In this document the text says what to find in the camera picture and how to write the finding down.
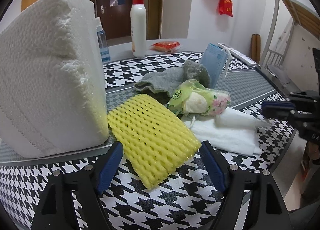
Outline grey sock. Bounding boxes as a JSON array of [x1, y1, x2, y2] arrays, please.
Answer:
[[134, 60, 210, 97]]

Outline yellow foam net sleeve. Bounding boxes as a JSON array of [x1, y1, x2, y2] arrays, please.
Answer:
[[108, 94, 201, 189]]

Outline metal bunk bed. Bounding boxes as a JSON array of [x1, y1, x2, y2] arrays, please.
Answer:
[[259, 0, 319, 90]]

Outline dark brown entrance door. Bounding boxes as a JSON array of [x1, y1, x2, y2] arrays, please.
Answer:
[[96, 0, 132, 40]]

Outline white remote control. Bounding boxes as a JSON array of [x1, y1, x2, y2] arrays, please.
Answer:
[[217, 42, 257, 67]]

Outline houndstooth table mat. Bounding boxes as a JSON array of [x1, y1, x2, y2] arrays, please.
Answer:
[[1, 52, 293, 229]]

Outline white towel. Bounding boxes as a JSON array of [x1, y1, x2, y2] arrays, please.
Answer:
[[181, 108, 271, 156]]

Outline blue spray bottle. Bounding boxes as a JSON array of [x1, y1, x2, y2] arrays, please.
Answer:
[[95, 17, 111, 63]]

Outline white styrofoam box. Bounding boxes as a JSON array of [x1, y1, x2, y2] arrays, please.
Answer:
[[1, 0, 108, 158]]

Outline red snack packet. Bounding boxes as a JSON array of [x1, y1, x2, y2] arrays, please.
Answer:
[[150, 41, 181, 53]]

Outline black smartphone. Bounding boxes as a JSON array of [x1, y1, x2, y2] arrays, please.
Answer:
[[254, 65, 300, 96]]

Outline blue face mask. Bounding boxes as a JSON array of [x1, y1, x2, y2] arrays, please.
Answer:
[[200, 44, 232, 89]]

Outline white pump lotion bottle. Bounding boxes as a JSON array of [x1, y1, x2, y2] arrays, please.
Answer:
[[130, 0, 146, 58]]

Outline wooden boards against wall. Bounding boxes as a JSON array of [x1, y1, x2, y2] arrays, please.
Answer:
[[250, 34, 261, 63]]

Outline green tissue pack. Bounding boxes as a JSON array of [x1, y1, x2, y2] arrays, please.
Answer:
[[168, 79, 231, 116]]

